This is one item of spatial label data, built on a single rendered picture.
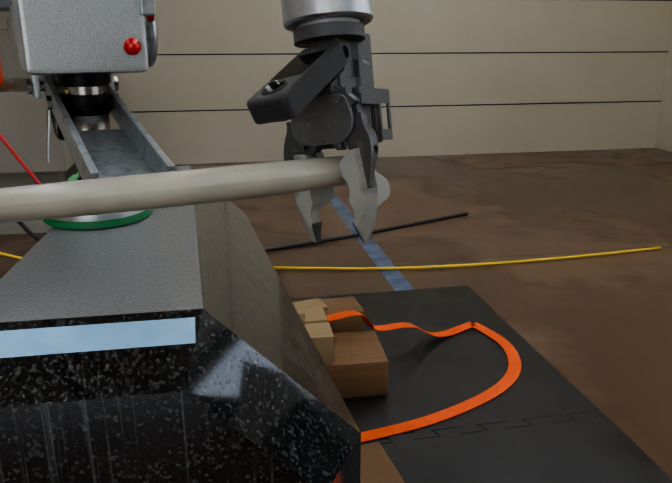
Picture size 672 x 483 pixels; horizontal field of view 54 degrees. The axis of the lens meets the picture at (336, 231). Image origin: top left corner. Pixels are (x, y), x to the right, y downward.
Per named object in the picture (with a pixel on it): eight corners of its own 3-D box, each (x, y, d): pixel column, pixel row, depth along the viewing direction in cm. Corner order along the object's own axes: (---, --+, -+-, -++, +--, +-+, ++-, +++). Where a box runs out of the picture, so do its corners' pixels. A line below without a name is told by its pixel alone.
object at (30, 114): (-37, 243, 384) (-63, 93, 359) (21, 192, 506) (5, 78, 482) (74, 237, 395) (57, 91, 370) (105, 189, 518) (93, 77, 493)
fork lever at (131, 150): (27, 94, 149) (24, 71, 146) (115, 90, 157) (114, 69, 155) (67, 208, 94) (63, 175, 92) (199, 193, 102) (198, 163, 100)
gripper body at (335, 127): (396, 145, 69) (386, 27, 67) (353, 148, 61) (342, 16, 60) (335, 151, 73) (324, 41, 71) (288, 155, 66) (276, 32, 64)
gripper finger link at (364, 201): (412, 228, 67) (387, 141, 67) (384, 236, 62) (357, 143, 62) (386, 235, 69) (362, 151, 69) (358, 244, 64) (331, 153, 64)
